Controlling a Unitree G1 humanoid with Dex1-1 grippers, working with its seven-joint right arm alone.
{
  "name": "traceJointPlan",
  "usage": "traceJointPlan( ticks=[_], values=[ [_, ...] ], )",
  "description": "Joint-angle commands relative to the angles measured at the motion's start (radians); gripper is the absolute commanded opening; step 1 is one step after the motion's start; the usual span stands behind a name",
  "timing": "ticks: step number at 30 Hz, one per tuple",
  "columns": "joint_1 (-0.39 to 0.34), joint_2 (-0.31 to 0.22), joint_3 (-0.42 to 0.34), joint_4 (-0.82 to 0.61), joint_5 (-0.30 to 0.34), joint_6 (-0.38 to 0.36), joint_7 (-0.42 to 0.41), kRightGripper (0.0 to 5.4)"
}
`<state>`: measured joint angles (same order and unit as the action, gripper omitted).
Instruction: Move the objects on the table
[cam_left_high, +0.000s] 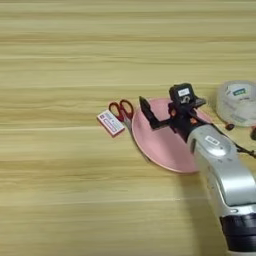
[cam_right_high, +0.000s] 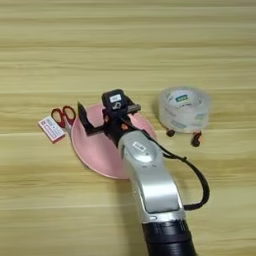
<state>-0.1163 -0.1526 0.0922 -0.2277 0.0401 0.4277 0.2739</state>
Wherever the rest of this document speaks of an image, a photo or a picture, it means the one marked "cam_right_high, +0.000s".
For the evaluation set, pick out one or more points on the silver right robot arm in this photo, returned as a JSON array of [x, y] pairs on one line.
[[156, 186]]

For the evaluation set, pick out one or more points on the clear packing tape roll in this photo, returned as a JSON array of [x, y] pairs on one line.
[[183, 113]]

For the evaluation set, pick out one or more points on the pink round plate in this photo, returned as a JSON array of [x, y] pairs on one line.
[[96, 153]]

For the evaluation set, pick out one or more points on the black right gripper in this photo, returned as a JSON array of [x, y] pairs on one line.
[[116, 125]]

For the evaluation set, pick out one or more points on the white and red eraser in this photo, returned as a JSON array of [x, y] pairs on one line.
[[51, 128]]

